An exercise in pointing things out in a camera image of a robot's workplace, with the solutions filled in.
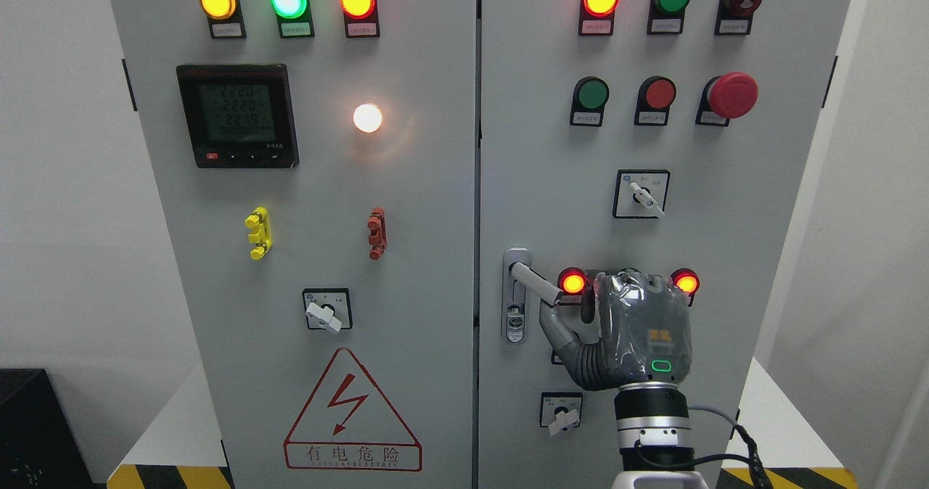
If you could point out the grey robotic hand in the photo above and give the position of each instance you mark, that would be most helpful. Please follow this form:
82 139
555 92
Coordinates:
644 333

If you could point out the red push button upper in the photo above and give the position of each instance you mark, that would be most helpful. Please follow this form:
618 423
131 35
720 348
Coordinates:
654 99

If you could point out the red lit indicator light left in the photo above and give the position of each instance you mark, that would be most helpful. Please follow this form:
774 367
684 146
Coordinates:
361 18

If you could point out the white platform hazard striped edge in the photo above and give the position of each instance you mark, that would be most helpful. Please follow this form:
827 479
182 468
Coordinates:
182 447

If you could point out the red lit indicator middle left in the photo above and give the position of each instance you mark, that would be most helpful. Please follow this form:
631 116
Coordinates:
573 282

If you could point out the white lit indicator light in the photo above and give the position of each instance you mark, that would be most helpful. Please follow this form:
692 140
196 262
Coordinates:
368 117

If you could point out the black box lower left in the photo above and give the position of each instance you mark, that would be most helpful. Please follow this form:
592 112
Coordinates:
38 449

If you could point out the yellow indicator light top left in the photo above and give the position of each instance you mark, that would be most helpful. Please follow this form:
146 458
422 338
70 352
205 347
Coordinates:
224 18

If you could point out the dark red buzzer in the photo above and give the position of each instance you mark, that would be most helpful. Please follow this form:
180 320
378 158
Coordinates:
735 17

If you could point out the red lit indicator middle right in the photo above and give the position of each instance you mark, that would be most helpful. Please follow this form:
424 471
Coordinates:
687 281

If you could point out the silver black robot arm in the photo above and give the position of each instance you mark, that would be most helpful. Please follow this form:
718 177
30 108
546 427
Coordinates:
654 436

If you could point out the grey right cabinet door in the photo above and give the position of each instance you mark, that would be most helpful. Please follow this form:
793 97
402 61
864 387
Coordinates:
549 187

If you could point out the white selector switch lower right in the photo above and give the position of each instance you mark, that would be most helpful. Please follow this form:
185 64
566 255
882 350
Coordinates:
560 411

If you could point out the green push button upper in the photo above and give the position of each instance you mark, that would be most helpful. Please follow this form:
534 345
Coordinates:
589 102

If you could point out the grey left cabinet door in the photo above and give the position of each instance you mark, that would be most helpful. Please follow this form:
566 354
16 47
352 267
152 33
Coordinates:
412 309

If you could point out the green indicator top right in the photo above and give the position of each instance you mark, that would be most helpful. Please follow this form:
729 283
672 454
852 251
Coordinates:
666 17

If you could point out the black digital power meter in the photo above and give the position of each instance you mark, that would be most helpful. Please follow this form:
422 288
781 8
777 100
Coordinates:
239 116

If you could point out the red lit indicator top right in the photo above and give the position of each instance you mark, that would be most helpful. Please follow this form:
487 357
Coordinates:
596 17

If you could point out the white selector switch upper right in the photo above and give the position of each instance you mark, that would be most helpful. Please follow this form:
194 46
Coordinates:
640 193

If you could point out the silver door handle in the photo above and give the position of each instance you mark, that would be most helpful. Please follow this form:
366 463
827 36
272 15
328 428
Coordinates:
517 279

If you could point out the red electric hazard warning sign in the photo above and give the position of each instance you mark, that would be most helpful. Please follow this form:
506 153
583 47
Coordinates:
348 423

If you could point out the white selector switch left door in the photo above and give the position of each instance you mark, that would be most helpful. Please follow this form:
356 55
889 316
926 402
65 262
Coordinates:
328 309

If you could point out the white selector switch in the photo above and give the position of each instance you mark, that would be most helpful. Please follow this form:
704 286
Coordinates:
560 411
640 193

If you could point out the green lit indicator light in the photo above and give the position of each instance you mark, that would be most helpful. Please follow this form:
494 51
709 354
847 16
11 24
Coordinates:
294 18

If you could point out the grey cabinet door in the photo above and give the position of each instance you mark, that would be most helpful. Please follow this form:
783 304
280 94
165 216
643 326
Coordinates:
412 309
549 187

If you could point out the red emergency stop button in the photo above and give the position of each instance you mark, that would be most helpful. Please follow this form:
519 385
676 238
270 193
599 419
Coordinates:
726 97

